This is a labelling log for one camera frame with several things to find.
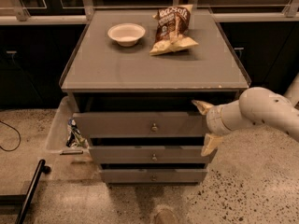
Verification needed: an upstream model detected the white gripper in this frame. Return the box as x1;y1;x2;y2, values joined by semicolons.
192;100;231;156

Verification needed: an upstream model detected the grey top drawer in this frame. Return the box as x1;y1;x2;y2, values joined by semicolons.
74;112;208;138

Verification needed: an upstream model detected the grey drawer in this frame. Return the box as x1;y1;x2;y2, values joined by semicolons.
89;146;217;164
100;169;207;184
74;112;208;138

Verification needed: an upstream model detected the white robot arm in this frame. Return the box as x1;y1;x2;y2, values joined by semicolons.
192;85;299;156

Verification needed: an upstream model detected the grey drawer cabinet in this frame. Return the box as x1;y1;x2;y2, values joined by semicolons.
60;10;250;172

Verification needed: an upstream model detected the grey middle drawer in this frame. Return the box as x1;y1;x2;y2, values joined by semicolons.
89;146;217;164

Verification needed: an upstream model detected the grey bottom drawer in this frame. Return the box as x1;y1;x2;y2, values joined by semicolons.
100;169;207;184

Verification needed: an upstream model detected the brown chip bag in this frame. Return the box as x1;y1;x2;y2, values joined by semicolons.
149;5;198;56

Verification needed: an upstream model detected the white paper bowl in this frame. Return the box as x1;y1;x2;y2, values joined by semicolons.
107;23;146;47

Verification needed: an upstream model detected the crumpled wrapper in bin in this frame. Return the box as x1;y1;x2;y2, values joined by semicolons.
66;119;88;148

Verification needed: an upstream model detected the clear plastic bin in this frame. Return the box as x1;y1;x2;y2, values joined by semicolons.
45;96;87;155

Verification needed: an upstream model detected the black metal bar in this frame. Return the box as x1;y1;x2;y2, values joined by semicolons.
0;160;51;224

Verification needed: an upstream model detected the metal railing frame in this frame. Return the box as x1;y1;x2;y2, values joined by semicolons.
0;0;299;23

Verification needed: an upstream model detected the black floor cable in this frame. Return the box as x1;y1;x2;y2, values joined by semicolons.
0;120;21;152

